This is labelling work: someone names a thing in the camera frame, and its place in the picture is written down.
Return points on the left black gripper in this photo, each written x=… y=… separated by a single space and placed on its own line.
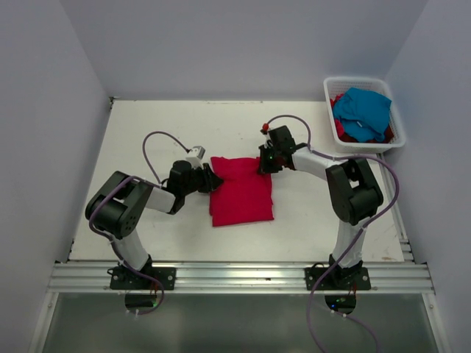
x=210 y=180

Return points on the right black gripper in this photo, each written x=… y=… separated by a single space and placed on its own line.
x=264 y=168

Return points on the crimson red t shirt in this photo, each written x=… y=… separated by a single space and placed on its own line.
x=245 y=196

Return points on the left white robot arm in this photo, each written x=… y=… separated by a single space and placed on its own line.
x=115 y=210

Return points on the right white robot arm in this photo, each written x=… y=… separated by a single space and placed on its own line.
x=355 y=197

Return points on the bright red t shirt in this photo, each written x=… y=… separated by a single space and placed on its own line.
x=338 y=125

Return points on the white plastic basket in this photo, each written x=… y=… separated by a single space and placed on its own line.
x=340 y=84

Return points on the blue t shirt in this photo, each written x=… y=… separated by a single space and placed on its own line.
x=364 y=114

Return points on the dark red t shirt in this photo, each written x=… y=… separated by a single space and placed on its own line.
x=343 y=136

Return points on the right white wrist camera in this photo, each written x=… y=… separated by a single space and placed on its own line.
x=265 y=131

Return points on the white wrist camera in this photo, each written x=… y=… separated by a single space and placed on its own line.
x=195 y=156
x=265 y=131

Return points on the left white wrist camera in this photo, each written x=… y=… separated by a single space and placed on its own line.
x=195 y=156

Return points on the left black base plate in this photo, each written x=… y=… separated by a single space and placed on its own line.
x=123 y=279

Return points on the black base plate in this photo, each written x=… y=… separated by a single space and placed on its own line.
x=123 y=279
x=338 y=279

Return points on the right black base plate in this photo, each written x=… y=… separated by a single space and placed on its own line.
x=338 y=279

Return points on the aluminium mounting rail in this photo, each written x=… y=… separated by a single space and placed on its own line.
x=242 y=278

